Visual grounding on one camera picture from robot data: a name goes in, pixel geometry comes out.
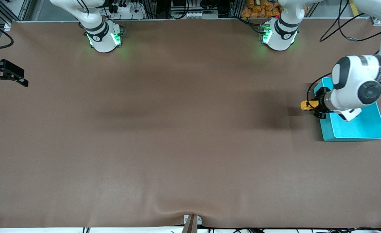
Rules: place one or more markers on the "teal plastic storage box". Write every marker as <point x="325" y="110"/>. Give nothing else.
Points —
<point x="365" y="129"/>

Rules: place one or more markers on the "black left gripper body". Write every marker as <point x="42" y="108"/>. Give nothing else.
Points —
<point x="320" y="101"/>

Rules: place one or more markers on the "aluminium frame corner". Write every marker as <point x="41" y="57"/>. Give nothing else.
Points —
<point x="375" y="20"/>

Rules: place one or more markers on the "white power strip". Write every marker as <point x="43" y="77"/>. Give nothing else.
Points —
<point x="127" y="11"/>

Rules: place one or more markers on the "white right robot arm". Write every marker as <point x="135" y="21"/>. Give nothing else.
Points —
<point x="103" y="38"/>

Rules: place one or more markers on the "brown table cover mat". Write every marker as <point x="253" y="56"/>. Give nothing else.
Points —
<point x="190" y="145"/>

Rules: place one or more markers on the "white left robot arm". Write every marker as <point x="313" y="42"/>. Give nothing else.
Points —
<point x="349" y="84"/>

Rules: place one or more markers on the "white connector block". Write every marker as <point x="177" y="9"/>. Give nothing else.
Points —
<point x="196" y="14"/>

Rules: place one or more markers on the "orange objects heap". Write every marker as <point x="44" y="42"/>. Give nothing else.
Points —
<point x="258" y="9"/>

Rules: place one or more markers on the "aluminium frame post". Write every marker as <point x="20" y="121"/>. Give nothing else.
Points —
<point x="7" y="26"/>

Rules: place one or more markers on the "yellow beetle toy car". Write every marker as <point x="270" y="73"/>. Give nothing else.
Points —
<point x="308" y="105"/>

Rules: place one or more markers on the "grey table edge bracket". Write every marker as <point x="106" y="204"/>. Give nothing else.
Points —
<point x="192" y="223"/>

